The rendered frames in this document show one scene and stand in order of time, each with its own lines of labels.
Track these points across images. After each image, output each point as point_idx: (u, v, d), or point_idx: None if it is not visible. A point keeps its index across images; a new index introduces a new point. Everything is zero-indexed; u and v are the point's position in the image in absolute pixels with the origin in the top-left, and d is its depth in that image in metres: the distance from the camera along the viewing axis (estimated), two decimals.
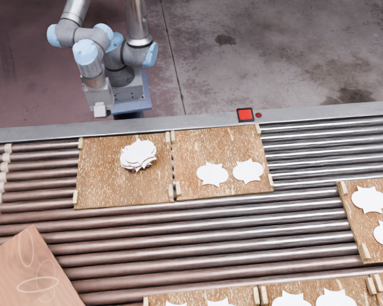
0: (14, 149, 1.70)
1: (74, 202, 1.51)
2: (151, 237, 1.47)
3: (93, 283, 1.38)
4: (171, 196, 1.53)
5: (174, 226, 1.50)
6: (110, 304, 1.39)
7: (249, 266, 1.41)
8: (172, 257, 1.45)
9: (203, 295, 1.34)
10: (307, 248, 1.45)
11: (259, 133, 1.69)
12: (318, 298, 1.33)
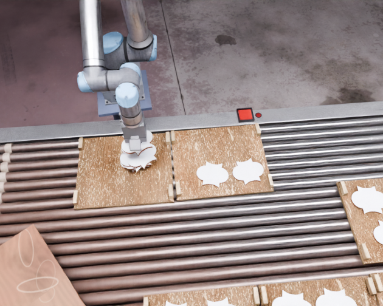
0: (14, 149, 1.70)
1: (74, 202, 1.51)
2: (151, 237, 1.47)
3: (93, 283, 1.38)
4: (171, 196, 1.53)
5: (174, 226, 1.50)
6: (110, 304, 1.39)
7: (249, 266, 1.41)
8: (172, 257, 1.45)
9: (203, 295, 1.34)
10: (307, 248, 1.45)
11: (259, 133, 1.69)
12: (318, 298, 1.33)
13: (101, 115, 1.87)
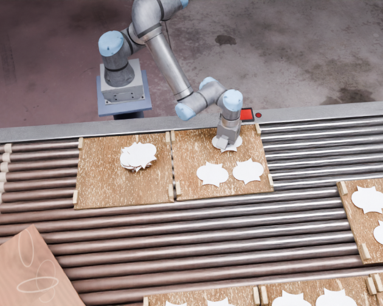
0: (14, 149, 1.70)
1: (74, 202, 1.51)
2: (151, 237, 1.47)
3: (93, 283, 1.38)
4: (171, 196, 1.53)
5: (174, 226, 1.50)
6: (110, 304, 1.39)
7: (249, 266, 1.41)
8: (172, 257, 1.45)
9: (203, 295, 1.34)
10: (307, 248, 1.45)
11: (259, 133, 1.69)
12: (318, 298, 1.33)
13: (101, 115, 1.87)
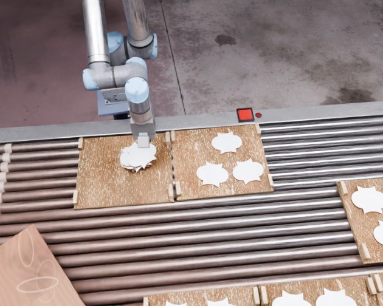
0: (14, 149, 1.70)
1: (74, 202, 1.51)
2: (151, 237, 1.47)
3: (93, 283, 1.38)
4: (171, 196, 1.53)
5: (174, 226, 1.50)
6: (110, 304, 1.39)
7: (249, 266, 1.41)
8: (172, 257, 1.45)
9: (203, 295, 1.34)
10: (307, 248, 1.45)
11: (259, 133, 1.69)
12: (318, 298, 1.33)
13: (101, 115, 1.87)
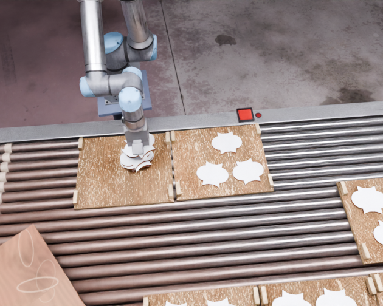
0: (14, 149, 1.70)
1: (74, 202, 1.51)
2: (151, 237, 1.47)
3: (93, 283, 1.38)
4: (171, 196, 1.53)
5: (174, 226, 1.50)
6: (110, 304, 1.39)
7: (249, 266, 1.41)
8: (172, 257, 1.45)
9: (203, 295, 1.34)
10: (307, 248, 1.45)
11: (259, 133, 1.69)
12: (318, 298, 1.33)
13: (101, 115, 1.87)
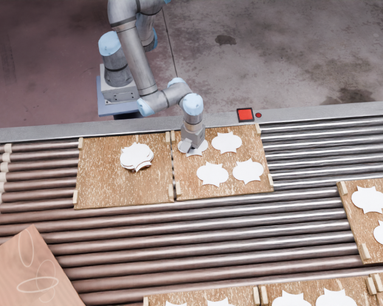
0: (14, 149, 1.70)
1: (74, 202, 1.51)
2: (151, 237, 1.47)
3: (93, 283, 1.38)
4: (171, 196, 1.53)
5: (174, 226, 1.50)
6: (110, 304, 1.39)
7: (249, 266, 1.41)
8: (172, 257, 1.45)
9: (203, 295, 1.34)
10: (307, 248, 1.45)
11: (259, 133, 1.69)
12: (318, 298, 1.33)
13: (101, 115, 1.87)
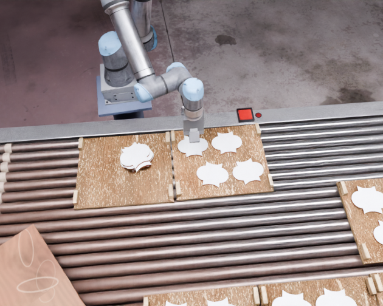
0: (14, 149, 1.70)
1: (74, 202, 1.51)
2: (151, 237, 1.47)
3: (93, 283, 1.38)
4: (171, 196, 1.53)
5: (174, 226, 1.50)
6: (110, 304, 1.39)
7: (249, 266, 1.41)
8: (172, 257, 1.45)
9: (203, 295, 1.34)
10: (307, 248, 1.45)
11: (259, 133, 1.69)
12: (318, 298, 1.33)
13: (101, 115, 1.87)
